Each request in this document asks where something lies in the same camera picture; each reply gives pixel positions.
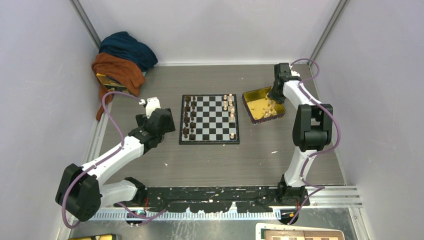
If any yellow patterned box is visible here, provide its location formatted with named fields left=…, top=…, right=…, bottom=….
left=96, top=73, right=133, bottom=95

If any dark wooden chess pieces row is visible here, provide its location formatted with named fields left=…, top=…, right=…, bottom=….
left=182, top=95, right=197, bottom=141

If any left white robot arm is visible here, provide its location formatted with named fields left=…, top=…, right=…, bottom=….
left=55, top=108, right=176, bottom=222

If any black and white chessboard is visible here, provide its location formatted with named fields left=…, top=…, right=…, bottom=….
left=178, top=93, right=241, bottom=145

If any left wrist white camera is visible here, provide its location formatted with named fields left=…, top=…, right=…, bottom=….
left=145, top=97, right=161, bottom=118

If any orange cloth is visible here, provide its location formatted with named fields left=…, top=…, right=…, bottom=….
left=91, top=52, right=147, bottom=121

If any gold tin lid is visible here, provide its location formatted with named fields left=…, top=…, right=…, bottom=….
left=68, top=233, right=118, bottom=240

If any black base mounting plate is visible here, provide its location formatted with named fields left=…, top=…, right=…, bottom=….
left=123, top=183, right=308, bottom=214

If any gold tin box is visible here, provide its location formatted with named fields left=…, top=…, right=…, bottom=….
left=242, top=86, right=286, bottom=126

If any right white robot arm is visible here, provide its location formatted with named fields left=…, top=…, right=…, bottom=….
left=268, top=63, right=333, bottom=206

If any dark blue cloth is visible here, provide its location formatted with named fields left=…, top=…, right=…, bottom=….
left=98, top=31, right=159, bottom=72

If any wooden board corner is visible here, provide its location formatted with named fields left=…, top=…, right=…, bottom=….
left=255, top=223, right=345, bottom=240

